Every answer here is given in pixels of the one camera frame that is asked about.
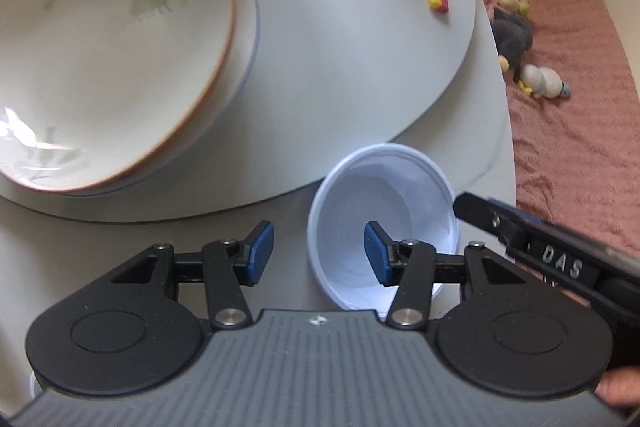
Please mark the grey lazy susan turntable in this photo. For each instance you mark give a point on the grey lazy susan turntable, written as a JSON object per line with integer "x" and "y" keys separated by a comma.
{"x": 329, "y": 77}

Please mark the pink bed blanket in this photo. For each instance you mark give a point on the pink bed blanket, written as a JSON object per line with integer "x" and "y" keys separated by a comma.
{"x": 577, "y": 160}

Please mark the floral plate with brown rim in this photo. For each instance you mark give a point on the floral plate with brown rim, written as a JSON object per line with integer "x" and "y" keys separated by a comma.
{"x": 92, "y": 90}

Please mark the right hand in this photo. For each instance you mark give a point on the right hand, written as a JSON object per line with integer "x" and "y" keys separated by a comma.
{"x": 620, "y": 387}

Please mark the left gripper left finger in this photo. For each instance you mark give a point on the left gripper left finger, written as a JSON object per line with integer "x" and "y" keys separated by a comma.
{"x": 230, "y": 264}

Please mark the white plastic bowl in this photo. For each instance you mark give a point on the white plastic bowl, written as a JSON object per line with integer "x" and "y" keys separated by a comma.
{"x": 398, "y": 187}

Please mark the floral plate underneath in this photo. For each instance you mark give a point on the floral plate underneath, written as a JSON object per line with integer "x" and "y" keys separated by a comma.
{"x": 229, "y": 84}

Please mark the white duck plush toy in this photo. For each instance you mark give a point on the white duck plush toy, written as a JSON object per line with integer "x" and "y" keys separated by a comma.
{"x": 542, "y": 82}

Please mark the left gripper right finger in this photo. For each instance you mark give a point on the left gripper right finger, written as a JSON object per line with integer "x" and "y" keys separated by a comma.
{"x": 409, "y": 266}

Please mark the grey plush toy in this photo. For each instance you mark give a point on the grey plush toy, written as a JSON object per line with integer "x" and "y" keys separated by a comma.
{"x": 512, "y": 31}

